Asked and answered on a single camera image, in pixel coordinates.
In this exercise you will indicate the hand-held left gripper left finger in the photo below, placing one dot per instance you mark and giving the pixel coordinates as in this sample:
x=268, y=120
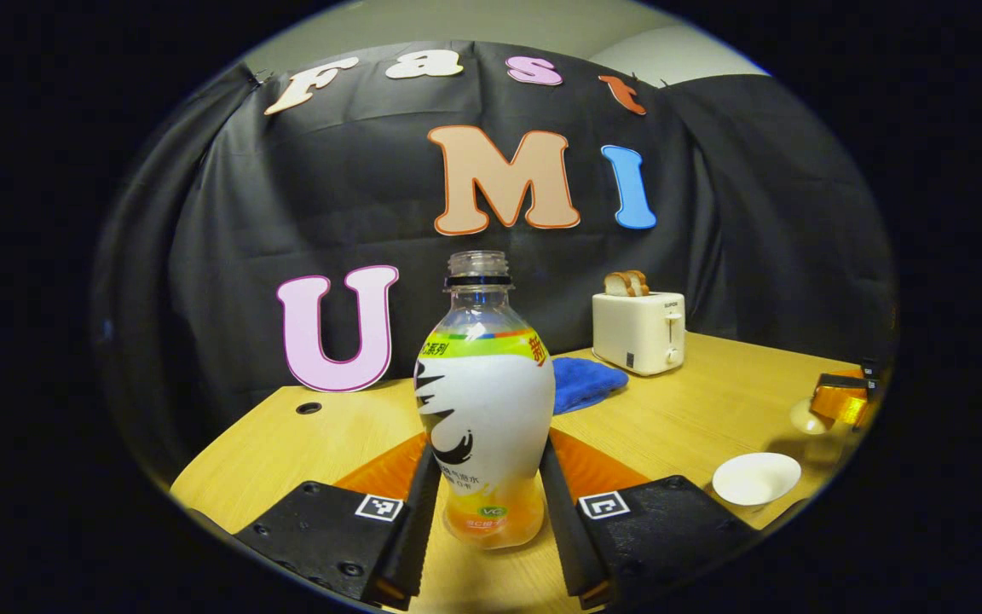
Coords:
x=329, y=537

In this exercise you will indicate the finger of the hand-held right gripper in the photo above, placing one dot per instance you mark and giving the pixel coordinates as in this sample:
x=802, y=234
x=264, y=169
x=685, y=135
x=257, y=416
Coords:
x=840, y=402

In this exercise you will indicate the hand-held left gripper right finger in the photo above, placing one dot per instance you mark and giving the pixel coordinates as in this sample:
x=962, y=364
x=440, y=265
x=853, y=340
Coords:
x=670, y=529

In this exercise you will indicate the beige teacup lid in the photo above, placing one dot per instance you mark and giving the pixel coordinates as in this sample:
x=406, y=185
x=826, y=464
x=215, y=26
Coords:
x=805, y=418

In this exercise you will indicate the beige ceramic teacup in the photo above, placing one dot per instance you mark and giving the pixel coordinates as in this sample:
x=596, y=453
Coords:
x=755, y=479

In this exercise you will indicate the white orange water bottle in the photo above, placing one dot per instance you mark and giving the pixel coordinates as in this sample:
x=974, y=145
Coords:
x=487, y=409

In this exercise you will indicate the blue towel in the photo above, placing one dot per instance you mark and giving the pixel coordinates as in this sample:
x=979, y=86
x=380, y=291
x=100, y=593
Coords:
x=585, y=384

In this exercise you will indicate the cream toaster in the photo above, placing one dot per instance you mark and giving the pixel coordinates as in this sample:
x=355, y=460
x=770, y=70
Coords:
x=636, y=333

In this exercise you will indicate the toast slice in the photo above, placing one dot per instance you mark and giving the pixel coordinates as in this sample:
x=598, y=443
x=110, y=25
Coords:
x=617, y=285
x=640, y=281

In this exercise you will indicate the black backdrop cloth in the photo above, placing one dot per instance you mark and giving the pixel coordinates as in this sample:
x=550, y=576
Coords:
x=244, y=213

